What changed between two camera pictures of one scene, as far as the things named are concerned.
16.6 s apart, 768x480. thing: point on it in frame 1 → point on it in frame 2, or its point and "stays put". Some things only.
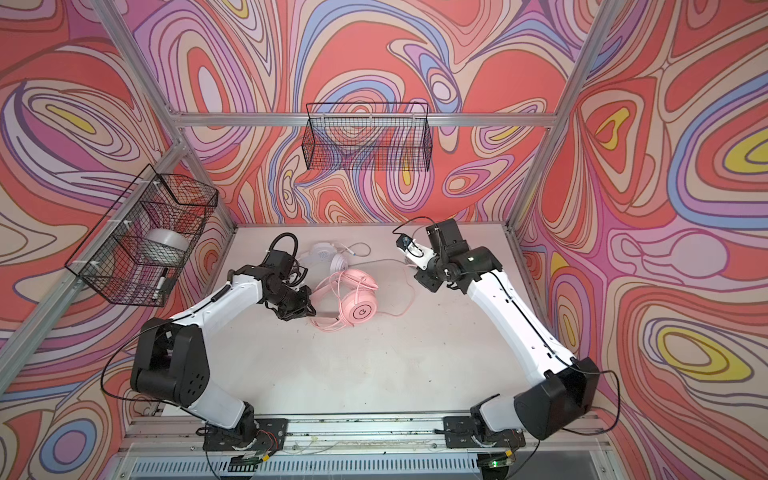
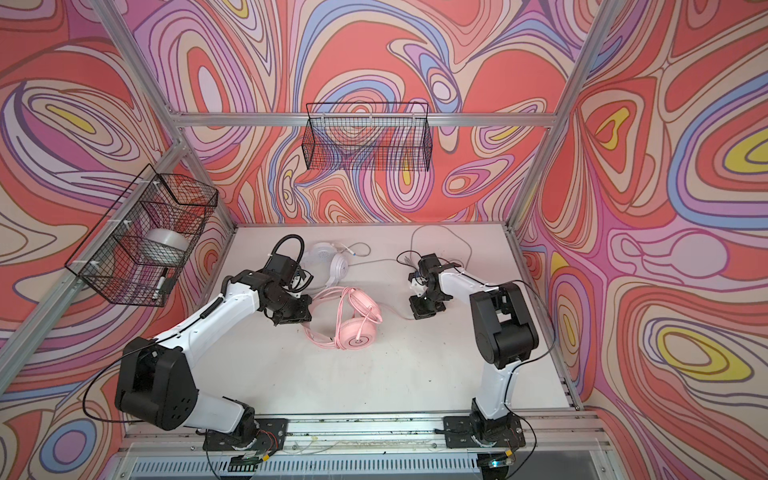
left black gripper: [305, 307] stays put
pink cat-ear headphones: [358, 303] → [358, 317]
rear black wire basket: [373, 136] stays put
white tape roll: [165, 247] stays put
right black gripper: [423, 277] → [419, 312]
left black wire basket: [138, 251] stays put
